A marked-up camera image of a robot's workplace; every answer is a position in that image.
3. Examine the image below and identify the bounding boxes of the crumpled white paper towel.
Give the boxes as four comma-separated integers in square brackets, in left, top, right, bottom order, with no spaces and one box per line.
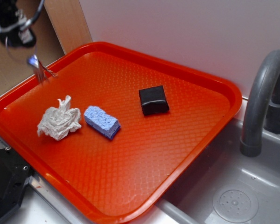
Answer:
[37,95,82,141]

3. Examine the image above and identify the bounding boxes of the wooden board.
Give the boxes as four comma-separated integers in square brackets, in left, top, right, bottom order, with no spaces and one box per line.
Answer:
[44,0,92,54]

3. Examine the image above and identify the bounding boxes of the grey plastic sink basin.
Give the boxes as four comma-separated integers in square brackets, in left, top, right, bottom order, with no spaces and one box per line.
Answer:
[157,119,280,224]

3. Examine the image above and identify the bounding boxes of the silver keys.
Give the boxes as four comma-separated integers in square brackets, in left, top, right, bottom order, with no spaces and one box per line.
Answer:
[5,35,59,84]

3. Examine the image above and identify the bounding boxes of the grey toy faucet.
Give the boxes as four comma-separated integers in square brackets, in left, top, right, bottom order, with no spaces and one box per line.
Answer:
[240,49,280,157]

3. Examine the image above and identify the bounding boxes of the black leather wallet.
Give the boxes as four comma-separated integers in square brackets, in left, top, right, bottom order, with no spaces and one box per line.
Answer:
[139,85,169,116]

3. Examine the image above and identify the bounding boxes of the red plastic tray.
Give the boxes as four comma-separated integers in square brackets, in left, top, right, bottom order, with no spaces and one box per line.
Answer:
[0,42,242,224]

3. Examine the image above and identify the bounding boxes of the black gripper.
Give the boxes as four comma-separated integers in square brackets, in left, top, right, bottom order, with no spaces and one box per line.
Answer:
[0,0,37,48]

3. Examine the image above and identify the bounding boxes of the blue sponge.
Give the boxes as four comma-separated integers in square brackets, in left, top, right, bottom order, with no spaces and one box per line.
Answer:
[84,105,121,140]

